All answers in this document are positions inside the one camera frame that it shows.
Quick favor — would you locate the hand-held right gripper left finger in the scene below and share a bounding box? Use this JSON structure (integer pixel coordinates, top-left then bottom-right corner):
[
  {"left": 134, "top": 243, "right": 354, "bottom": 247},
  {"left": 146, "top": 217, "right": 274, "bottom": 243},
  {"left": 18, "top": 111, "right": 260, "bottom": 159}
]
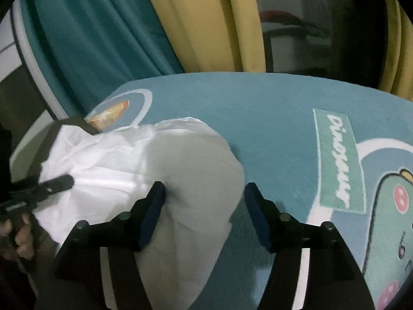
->
[{"left": 52, "top": 181, "right": 166, "bottom": 310}]

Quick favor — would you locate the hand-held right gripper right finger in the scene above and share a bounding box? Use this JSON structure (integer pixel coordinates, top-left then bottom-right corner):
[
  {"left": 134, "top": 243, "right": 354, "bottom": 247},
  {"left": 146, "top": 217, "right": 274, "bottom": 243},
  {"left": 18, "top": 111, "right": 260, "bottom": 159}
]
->
[{"left": 243, "top": 182, "right": 377, "bottom": 310}]

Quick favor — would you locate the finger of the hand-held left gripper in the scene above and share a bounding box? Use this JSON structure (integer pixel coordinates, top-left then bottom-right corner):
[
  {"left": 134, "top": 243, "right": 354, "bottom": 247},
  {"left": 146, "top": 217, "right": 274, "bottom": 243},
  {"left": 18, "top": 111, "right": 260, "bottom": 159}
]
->
[{"left": 30, "top": 174, "right": 75, "bottom": 202}]

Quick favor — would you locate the white shirt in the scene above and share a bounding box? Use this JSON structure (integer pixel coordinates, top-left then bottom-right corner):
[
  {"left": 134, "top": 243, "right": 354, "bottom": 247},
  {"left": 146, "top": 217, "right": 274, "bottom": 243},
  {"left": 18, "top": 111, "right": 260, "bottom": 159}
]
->
[{"left": 30, "top": 116, "right": 245, "bottom": 310}]

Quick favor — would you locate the person's left hand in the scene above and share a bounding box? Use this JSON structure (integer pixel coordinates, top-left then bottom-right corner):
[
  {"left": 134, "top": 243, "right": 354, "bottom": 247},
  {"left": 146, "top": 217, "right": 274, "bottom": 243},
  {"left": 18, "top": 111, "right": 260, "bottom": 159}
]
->
[{"left": 0, "top": 213, "right": 37, "bottom": 263}]

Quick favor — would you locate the olive cushion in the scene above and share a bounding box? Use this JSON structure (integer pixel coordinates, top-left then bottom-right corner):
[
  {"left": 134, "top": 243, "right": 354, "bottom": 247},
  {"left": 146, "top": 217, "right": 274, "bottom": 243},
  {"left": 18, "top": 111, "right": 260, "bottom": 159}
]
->
[{"left": 9, "top": 114, "right": 101, "bottom": 183}]

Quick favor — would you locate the teal printed blanket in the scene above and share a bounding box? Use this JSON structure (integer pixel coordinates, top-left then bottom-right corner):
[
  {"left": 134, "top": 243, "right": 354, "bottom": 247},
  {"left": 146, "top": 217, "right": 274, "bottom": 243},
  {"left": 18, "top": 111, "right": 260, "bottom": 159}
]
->
[{"left": 84, "top": 73, "right": 413, "bottom": 310}]

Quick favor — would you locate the teal curtain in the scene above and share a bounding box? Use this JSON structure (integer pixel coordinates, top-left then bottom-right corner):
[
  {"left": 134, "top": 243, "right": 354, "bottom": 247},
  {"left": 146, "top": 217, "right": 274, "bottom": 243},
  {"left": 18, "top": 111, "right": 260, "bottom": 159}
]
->
[{"left": 19, "top": 0, "right": 184, "bottom": 118}]

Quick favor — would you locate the dark glass window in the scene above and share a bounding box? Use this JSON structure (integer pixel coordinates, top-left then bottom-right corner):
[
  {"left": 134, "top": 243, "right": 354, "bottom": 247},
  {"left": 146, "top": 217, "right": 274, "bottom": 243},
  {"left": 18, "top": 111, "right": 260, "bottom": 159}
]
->
[{"left": 250, "top": 0, "right": 388, "bottom": 86}]

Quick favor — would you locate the red cushion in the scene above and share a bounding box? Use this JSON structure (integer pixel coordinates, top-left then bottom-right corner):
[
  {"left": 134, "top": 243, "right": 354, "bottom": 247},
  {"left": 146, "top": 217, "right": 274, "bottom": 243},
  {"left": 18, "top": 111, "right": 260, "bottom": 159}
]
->
[{"left": 260, "top": 10, "right": 304, "bottom": 26}]

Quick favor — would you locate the yellow curtain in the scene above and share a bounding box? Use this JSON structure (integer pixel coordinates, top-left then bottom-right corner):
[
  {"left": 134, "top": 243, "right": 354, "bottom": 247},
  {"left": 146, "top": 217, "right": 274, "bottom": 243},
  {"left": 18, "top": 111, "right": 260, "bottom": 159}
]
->
[
  {"left": 379, "top": 0, "right": 413, "bottom": 100},
  {"left": 139, "top": 0, "right": 268, "bottom": 73}
]

